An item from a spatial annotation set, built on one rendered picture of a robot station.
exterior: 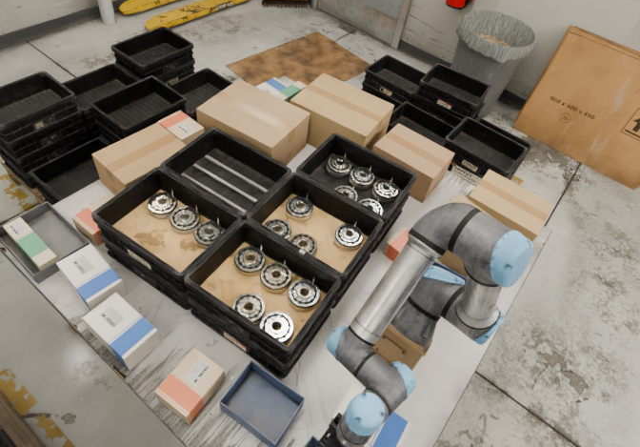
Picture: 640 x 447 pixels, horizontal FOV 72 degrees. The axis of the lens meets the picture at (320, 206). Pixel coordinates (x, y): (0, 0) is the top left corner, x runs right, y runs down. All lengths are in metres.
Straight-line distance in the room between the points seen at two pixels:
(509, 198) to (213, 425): 1.40
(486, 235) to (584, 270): 2.27
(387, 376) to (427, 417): 0.51
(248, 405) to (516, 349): 1.63
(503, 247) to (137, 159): 1.38
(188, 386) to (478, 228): 0.92
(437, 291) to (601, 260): 2.10
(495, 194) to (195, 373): 1.34
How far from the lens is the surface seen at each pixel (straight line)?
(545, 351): 2.76
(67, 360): 2.43
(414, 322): 1.41
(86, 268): 1.67
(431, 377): 1.61
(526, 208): 2.01
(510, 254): 0.99
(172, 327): 1.59
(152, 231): 1.65
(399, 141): 2.05
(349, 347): 1.09
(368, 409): 1.00
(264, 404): 1.48
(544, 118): 4.00
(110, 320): 1.54
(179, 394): 1.43
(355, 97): 2.17
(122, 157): 1.89
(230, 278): 1.51
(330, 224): 1.67
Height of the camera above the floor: 2.12
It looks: 49 degrees down
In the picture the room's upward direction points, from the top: 11 degrees clockwise
